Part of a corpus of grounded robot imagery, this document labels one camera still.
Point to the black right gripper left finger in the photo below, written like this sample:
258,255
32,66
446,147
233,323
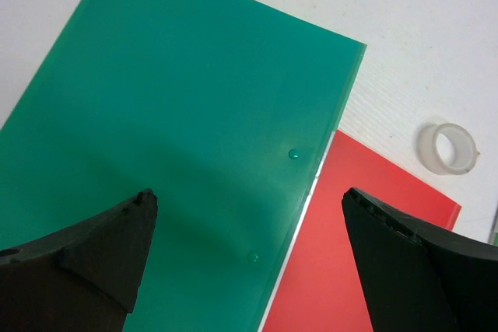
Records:
84,277

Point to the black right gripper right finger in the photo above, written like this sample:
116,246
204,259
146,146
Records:
417,276

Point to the red plastic folder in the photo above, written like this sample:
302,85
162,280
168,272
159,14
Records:
320,288

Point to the clear tape roll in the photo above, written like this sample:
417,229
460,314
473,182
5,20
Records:
446,149

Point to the green plastic folder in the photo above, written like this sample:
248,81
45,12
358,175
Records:
225,109

